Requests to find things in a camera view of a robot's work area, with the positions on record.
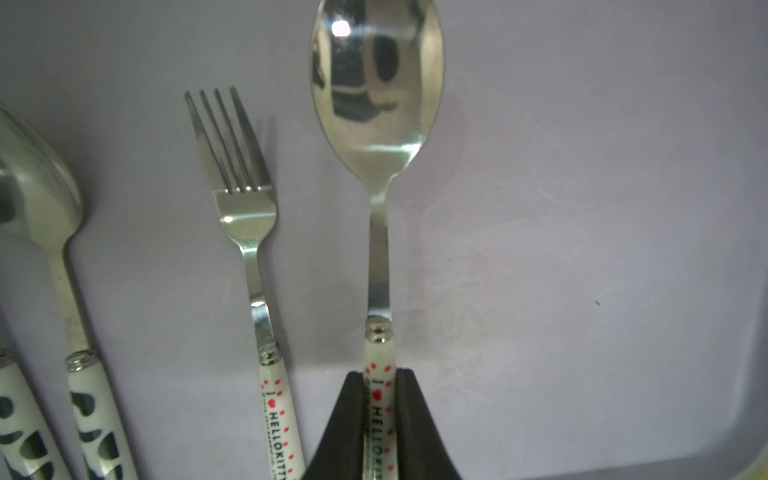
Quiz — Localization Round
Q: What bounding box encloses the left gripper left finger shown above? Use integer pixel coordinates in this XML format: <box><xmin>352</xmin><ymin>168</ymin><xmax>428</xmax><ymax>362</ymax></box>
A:
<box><xmin>303</xmin><ymin>372</ymin><xmax>365</xmax><ymax>480</ymax></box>

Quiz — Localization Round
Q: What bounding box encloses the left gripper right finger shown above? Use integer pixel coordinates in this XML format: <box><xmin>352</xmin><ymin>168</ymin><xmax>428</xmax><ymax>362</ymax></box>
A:
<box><xmin>396</xmin><ymin>368</ymin><xmax>461</xmax><ymax>480</ymax></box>

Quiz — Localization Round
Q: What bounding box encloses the cow pattern handle fork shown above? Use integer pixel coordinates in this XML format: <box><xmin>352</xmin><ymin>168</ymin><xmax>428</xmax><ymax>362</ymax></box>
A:
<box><xmin>1</xmin><ymin>349</ymin><xmax>72</xmax><ymax>480</ymax></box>

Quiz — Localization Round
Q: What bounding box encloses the lavender plastic tray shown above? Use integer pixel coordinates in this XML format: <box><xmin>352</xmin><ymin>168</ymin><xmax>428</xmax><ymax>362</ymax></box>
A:
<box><xmin>1</xmin><ymin>1</ymin><xmax>767</xmax><ymax>479</ymax></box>

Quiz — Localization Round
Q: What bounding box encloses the cow pattern handle spoon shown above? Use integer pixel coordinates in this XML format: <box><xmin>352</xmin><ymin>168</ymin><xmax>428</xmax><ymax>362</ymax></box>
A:
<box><xmin>1</xmin><ymin>107</ymin><xmax>139</xmax><ymax>479</ymax></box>

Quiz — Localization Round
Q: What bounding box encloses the white Hello Kitty fork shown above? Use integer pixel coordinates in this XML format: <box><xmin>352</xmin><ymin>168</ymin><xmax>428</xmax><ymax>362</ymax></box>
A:
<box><xmin>184</xmin><ymin>87</ymin><xmax>306</xmax><ymax>479</ymax></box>

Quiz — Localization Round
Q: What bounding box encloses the white Hello Kitty spoon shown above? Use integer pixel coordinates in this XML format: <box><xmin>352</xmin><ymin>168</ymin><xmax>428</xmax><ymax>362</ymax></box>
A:
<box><xmin>311</xmin><ymin>1</ymin><xmax>445</xmax><ymax>479</ymax></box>

